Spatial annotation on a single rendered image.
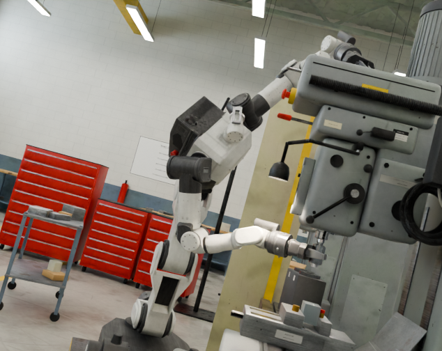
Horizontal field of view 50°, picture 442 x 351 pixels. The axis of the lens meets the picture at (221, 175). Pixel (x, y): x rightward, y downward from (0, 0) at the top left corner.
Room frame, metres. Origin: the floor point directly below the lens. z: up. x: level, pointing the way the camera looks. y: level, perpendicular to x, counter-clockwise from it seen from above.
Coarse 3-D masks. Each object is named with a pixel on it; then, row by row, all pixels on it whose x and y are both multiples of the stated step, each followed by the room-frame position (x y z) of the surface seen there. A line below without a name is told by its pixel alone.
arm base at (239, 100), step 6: (240, 96) 2.08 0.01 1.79; (246, 96) 2.05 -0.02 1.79; (228, 102) 2.11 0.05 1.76; (234, 102) 2.07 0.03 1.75; (240, 102) 2.04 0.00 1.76; (246, 102) 2.03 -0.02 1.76; (228, 108) 2.09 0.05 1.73; (246, 126) 2.09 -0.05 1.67; (252, 126) 2.11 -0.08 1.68; (258, 126) 2.12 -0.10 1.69
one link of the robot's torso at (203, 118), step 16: (192, 112) 1.97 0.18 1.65; (208, 112) 1.99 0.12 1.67; (224, 112) 2.02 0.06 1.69; (176, 128) 1.96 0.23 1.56; (192, 128) 1.92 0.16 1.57; (208, 128) 1.95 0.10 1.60; (224, 128) 1.98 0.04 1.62; (176, 144) 2.03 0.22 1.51; (192, 144) 1.92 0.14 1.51; (208, 144) 1.91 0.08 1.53; (224, 144) 1.94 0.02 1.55; (240, 144) 1.97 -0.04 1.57; (224, 160) 1.91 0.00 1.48; (240, 160) 2.07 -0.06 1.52; (224, 176) 2.00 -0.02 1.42
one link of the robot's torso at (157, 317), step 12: (156, 252) 2.23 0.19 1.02; (156, 264) 2.22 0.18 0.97; (156, 276) 2.23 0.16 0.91; (168, 276) 2.24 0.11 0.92; (180, 276) 2.28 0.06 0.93; (192, 276) 2.27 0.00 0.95; (156, 288) 2.24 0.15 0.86; (168, 288) 2.30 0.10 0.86; (180, 288) 2.26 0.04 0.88; (156, 300) 2.33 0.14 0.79; (168, 300) 2.33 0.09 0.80; (144, 312) 2.32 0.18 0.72; (156, 312) 2.29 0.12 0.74; (168, 312) 2.31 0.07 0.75; (144, 324) 2.31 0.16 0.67; (156, 324) 2.31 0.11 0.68; (168, 324) 2.33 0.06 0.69
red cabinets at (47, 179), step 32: (32, 160) 6.49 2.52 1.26; (64, 160) 6.48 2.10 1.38; (32, 192) 6.48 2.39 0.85; (64, 192) 6.48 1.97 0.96; (96, 192) 6.68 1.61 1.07; (32, 224) 6.48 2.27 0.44; (96, 224) 6.49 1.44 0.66; (128, 224) 6.44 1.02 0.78; (160, 224) 6.34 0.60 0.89; (64, 256) 6.49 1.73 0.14; (96, 256) 6.47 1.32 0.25; (128, 256) 6.42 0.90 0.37; (192, 288) 6.59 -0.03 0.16
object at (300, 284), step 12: (288, 276) 2.13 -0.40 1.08; (300, 276) 1.96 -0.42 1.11; (312, 276) 1.98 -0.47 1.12; (288, 288) 2.07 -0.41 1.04; (300, 288) 1.96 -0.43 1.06; (312, 288) 1.96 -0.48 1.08; (324, 288) 1.96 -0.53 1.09; (288, 300) 2.02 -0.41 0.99; (300, 300) 1.96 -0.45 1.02; (312, 300) 1.96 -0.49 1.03
